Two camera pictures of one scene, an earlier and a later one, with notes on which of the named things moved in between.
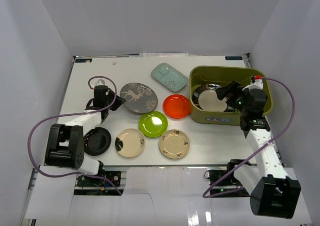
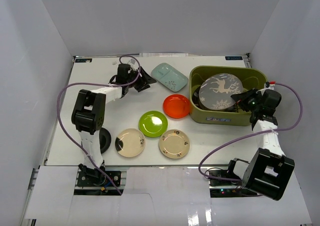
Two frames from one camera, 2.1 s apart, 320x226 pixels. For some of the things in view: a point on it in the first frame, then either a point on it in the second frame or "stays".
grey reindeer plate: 140,97 to 215,91
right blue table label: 233,57 stays
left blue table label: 83,60 stays
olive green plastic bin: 217,76 stays
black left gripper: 116,101 to 139,79
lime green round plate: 153,124 stays
